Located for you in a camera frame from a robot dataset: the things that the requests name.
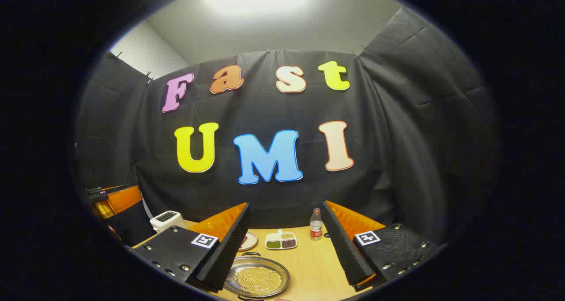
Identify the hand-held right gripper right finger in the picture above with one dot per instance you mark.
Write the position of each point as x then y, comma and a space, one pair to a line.
348, 252

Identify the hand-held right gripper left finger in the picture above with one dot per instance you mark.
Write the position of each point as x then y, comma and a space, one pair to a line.
223, 252

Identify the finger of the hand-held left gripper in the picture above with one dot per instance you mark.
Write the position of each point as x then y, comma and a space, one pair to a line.
123, 199

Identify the stainless steel pot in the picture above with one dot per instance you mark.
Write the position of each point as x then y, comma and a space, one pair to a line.
234, 283

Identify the white oval plate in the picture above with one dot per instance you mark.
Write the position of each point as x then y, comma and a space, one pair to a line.
251, 240

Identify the white toaster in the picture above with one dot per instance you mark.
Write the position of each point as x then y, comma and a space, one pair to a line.
167, 220

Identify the clear plastic water bottle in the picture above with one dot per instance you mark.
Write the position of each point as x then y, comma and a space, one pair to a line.
316, 226

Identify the pile of yellow soybeans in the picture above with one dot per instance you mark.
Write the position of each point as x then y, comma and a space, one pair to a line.
257, 280

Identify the pile of green mung beans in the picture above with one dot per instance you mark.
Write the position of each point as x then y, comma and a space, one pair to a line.
273, 244

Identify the white divided dish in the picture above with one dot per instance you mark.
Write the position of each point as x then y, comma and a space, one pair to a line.
280, 241

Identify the pile of dark red beans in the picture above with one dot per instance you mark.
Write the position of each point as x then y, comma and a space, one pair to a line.
288, 243

